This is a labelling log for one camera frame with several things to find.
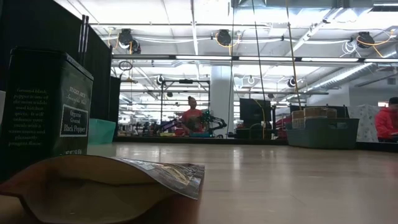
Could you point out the black monitor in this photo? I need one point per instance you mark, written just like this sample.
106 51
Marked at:
253 112

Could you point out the teal plastic bin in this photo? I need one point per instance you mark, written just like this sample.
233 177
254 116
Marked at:
101 132

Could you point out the metal gantry frame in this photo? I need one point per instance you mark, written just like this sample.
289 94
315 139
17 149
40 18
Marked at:
186 81

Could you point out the brown kraft paper pouch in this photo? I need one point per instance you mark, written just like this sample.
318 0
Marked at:
93 193

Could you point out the green black pepper tin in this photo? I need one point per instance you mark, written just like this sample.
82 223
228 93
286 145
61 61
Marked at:
40 109

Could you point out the horizontal ceiling light beam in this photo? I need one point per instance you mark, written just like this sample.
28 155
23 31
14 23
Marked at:
149 57

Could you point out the tan spice jar pale label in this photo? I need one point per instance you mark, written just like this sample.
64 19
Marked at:
298 119

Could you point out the white building column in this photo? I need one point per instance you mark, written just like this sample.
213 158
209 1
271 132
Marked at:
221 99

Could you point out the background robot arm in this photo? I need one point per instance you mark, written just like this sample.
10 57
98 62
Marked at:
214 119
169 125

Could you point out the person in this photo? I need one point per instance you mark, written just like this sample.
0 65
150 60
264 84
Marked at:
192 118
387 123

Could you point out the thin black pole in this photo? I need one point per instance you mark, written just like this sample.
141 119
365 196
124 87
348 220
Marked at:
81 37
86 37

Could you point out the white floral cloth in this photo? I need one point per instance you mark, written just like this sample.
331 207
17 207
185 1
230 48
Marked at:
367 124

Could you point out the silver air duct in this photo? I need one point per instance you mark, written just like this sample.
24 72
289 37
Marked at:
348 74

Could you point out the grey plastic bin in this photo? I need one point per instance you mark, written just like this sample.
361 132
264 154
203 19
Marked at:
323 137

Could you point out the black curtain partition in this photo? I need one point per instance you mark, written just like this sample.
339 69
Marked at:
37 25

